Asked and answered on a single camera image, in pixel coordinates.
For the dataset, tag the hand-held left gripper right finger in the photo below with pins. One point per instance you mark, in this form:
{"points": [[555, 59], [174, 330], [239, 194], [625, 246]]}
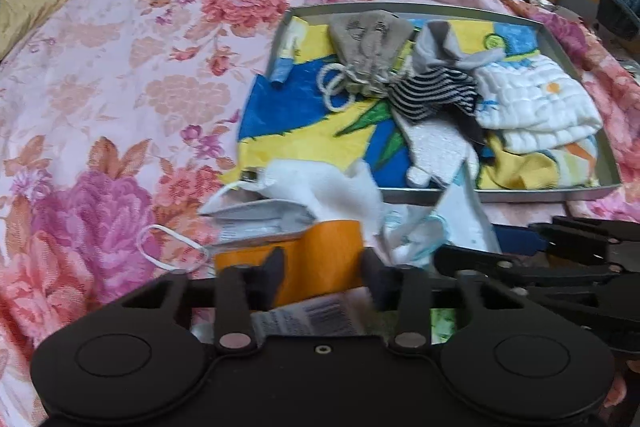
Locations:
{"points": [[377, 279]]}

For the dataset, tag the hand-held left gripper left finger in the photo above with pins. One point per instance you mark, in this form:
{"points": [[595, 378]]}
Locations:
{"points": [[272, 277]]}

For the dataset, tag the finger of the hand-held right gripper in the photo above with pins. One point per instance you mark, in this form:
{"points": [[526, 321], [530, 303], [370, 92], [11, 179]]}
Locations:
{"points": [[465, 263], [517, 239]]}

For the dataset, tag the white blue printed cloth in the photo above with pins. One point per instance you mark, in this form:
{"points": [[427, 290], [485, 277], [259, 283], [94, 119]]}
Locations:
{"points": [[460, 222]]}

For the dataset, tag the orange packet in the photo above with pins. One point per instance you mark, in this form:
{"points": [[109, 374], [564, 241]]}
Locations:
{"points": [[325, 257]]}

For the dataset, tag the white textured sock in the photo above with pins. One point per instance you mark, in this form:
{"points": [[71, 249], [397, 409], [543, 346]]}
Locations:
{"points": [[435, 152]]}

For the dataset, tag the white quilted cloth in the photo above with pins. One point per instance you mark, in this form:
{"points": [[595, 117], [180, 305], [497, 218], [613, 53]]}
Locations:
{"points": [[535, 99]]}

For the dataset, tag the navy striped sock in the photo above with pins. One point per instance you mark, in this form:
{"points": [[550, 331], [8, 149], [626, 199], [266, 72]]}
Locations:
{"points": [[435, 92]]}

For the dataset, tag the grey sock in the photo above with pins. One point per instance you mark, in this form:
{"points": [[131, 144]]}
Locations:
{"points": [[440, 44]]}

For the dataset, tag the white paper label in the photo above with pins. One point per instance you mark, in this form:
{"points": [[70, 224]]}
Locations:
{"points": [[310, 312]]}

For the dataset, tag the white face mask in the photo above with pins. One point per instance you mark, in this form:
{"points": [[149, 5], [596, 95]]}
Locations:
{"points": [[260, 219]]}

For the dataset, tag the pastel striped cloth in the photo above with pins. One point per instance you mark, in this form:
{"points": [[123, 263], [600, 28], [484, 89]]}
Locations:
{"points": [[550, 167]]}

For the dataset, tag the plain white cloth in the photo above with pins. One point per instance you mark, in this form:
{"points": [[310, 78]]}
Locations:
{"points": [[320, 187]]}

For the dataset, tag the cartoon printed cloth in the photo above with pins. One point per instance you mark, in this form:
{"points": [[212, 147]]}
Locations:
{"points": [[320, 127]]}

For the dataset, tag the pink floral bedsheet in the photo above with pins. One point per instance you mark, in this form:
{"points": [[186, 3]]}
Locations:
{"points": [[100, 107]]}

